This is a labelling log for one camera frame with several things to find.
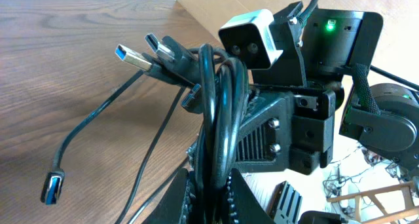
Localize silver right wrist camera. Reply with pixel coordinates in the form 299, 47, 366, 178
218, 9, 283, 70

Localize thick black USB cable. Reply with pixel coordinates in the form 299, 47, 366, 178
114, 33, 251, 224

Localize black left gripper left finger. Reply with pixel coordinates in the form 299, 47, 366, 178
143, 168, 194, 224

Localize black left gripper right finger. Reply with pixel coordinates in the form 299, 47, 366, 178
224, 168, 274, 224

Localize wooden chair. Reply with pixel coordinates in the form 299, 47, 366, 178
327, 180, 418, 224

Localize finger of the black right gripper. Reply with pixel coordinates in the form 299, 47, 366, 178
234, 96, 288, 172

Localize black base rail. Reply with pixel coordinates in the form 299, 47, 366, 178
266, 180, 350, 224

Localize black right camera cable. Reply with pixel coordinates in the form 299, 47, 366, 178
296, 0, 321, 25

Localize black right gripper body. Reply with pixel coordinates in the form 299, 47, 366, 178
242, 3, 336, 175

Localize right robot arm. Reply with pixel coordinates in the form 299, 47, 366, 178
219, 3, 418, 174

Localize thin black USB cable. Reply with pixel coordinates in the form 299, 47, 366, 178
39, 69, 204, 224

